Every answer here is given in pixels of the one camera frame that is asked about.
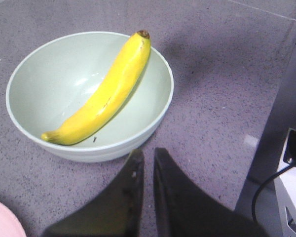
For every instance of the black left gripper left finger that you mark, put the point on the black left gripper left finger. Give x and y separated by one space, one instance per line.
114 212

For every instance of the white metal stand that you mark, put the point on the white metal stand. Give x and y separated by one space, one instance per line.
285 188

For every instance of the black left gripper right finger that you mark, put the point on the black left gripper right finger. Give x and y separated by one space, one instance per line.
184 210

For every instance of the pink plate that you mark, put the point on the pink plate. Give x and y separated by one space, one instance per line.
9 224

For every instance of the green ribbed bowl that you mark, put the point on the green ribbed bowl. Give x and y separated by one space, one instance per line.
56 79

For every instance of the yellow banana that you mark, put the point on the yellow banana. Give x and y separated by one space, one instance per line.
109 96

